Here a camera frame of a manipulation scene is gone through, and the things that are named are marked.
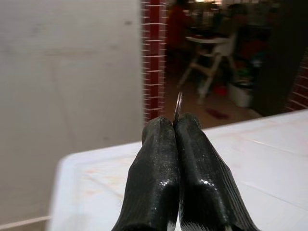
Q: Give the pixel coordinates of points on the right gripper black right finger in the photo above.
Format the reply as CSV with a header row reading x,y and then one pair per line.
x,y
204,178

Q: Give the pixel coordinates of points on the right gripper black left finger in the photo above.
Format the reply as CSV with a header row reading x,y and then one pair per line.
x,y
154,173

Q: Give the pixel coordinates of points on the flat red floor item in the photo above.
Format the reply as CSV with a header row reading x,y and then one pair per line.
x,y
216,113

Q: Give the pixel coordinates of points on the small red object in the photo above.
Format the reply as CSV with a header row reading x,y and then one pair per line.
x,y
220,91

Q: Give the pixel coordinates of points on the white bucket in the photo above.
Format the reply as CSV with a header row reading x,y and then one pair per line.
x,y
240,95

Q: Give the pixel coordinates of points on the white high chair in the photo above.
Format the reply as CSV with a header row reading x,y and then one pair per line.
x,y
209,55

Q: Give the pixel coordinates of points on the dark tall cabinet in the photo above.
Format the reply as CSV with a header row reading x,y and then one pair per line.
x,y
276,60

